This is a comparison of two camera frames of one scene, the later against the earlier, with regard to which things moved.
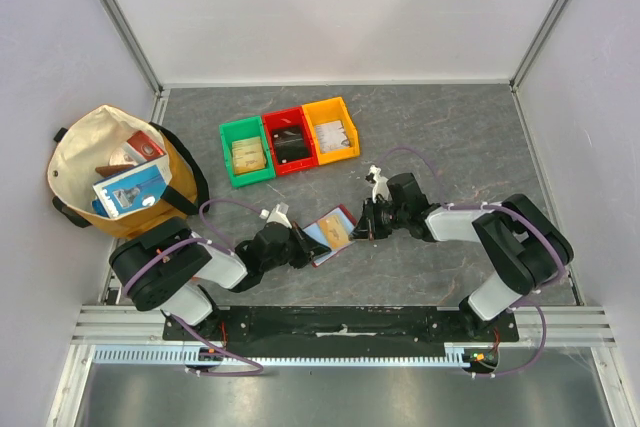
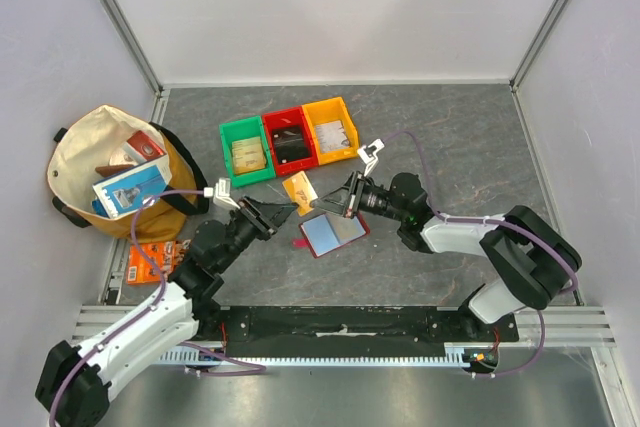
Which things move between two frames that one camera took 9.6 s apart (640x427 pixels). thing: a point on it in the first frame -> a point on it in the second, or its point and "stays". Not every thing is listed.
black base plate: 348,325 stays
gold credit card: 334,230 -> 300,192
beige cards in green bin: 248,155 stays
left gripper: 308,247 -> 265,219
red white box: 142,149 stays
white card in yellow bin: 332,136 stays
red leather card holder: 333,228 stays
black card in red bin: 290,144 stays
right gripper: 368,220 -> 354,199
